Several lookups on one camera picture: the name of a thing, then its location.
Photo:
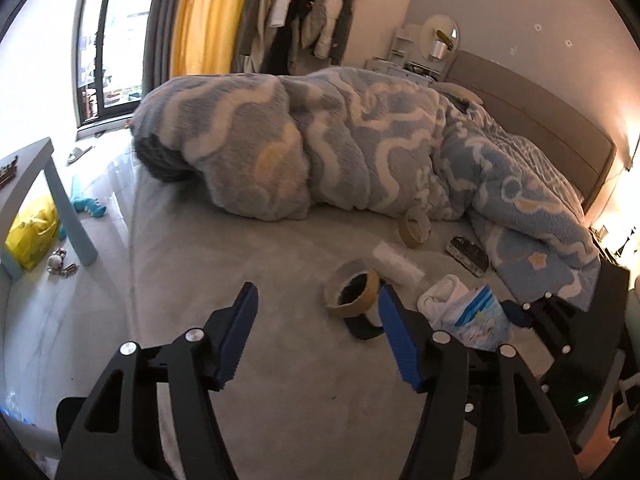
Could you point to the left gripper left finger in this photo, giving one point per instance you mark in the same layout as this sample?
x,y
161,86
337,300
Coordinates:
x,y
150,416

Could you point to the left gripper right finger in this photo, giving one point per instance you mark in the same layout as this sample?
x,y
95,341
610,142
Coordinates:
x,y
517,433

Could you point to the white sock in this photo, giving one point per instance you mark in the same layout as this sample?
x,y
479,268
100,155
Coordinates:
x,y
440,297

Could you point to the black face tissue pack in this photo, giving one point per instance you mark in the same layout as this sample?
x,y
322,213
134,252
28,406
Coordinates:
x,y
469,255

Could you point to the brown packing tape roll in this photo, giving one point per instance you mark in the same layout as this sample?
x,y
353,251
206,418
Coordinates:
x,y
351,290

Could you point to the cardboard tape core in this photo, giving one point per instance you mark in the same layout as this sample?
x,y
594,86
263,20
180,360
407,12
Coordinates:
x,y
414,227

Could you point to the blue white tissue packet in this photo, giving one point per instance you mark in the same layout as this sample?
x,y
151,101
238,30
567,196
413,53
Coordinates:
x,y
477,320

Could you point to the key bunch on floor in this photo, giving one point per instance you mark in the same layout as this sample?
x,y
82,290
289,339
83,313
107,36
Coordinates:
x,y
56,264

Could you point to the grey bed headboard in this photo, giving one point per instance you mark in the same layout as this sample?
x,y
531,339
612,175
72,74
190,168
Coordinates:
x,y
580,150

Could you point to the yellow plastic bag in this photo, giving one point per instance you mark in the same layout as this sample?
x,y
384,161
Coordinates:
x,y
33,231

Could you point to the blue dinosaur toy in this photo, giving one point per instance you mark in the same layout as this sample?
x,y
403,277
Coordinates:
x,y
81,203

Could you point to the light blue side table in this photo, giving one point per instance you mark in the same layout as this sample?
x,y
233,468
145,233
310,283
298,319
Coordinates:
x,y
36,175

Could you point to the blue fleece blanket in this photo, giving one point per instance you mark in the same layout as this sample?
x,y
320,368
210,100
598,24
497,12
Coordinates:
x,y
271,147

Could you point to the white dresser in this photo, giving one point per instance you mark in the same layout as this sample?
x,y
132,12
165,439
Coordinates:
x,y
398,62

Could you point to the round vanity mirror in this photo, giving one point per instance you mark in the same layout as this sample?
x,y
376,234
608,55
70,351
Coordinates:
x,y
439,37

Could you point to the grey curtain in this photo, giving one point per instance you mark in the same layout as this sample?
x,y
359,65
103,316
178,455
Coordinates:
x,y
157,44

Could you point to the black framed window door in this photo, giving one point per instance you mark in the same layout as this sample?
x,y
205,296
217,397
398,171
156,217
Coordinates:
x,y
108,61

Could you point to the hanging clothes rack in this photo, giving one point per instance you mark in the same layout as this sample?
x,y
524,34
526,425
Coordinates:
x,y
283,37

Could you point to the yellow curtain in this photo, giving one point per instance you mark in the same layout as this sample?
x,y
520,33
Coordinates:
x,y
204,36

